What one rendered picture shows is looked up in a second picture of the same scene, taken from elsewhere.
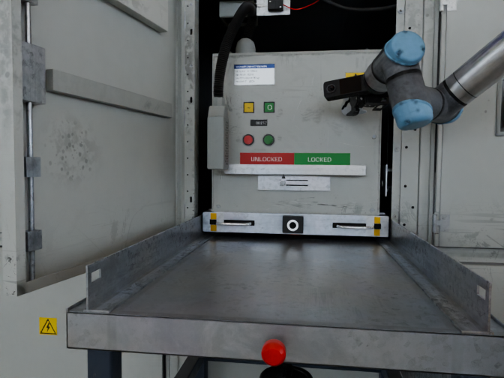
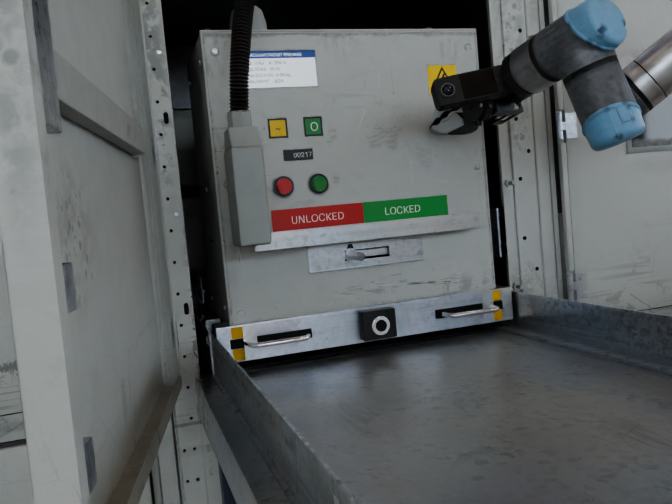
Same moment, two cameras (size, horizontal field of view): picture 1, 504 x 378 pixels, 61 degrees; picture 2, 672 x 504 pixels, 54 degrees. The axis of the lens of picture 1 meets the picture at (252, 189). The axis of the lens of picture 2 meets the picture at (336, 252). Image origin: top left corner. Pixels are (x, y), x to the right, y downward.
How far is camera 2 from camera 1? 0.48 m
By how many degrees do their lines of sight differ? 25
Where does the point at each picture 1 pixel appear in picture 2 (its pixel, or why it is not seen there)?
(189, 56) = (153, 34)
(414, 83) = (620, 78)
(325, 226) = (424, 319)
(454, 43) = not seen: hidden behind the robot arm
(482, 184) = (619, 222)
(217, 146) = (257, 202)
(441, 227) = (578, 292)
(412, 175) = (532, 221)
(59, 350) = not seen: outside the picture
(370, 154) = (475, 193)
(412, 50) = (616, 27)
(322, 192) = (413, 263)
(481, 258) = not seen: hidden behind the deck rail
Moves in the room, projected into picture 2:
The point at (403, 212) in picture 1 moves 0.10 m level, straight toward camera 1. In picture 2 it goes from (526, 278) to (549, 283)
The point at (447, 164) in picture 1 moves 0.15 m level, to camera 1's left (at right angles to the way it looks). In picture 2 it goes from (576, 199) to (514, 206)
